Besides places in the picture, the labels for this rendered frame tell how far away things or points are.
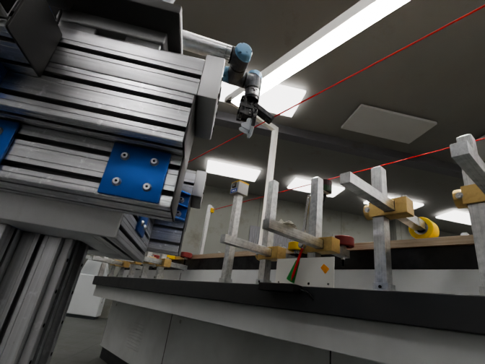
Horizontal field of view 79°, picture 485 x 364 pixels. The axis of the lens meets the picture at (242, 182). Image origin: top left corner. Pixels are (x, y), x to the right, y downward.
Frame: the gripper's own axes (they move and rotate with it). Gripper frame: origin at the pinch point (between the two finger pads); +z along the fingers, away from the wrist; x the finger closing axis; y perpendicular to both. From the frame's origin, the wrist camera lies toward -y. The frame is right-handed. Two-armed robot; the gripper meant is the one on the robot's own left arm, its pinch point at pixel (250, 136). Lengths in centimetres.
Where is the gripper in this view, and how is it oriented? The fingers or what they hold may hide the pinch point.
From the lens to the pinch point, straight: 134.1
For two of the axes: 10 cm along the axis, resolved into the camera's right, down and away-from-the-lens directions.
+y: -9.6, -2.2, -1.9
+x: 2.6, -3.5, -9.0
